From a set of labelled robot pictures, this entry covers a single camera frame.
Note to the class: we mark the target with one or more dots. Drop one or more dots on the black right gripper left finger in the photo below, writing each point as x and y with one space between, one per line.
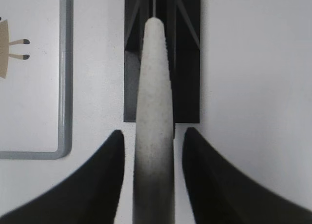
88 196

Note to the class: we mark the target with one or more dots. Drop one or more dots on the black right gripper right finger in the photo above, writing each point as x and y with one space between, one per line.
221 194

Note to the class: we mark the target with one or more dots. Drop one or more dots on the knife with white handle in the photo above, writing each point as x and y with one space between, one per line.
153 195

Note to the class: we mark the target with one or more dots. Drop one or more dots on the white grey-rimmed cutting board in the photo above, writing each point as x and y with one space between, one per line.
36 79

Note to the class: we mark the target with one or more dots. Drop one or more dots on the black knife stand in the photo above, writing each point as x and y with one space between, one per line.
181 19

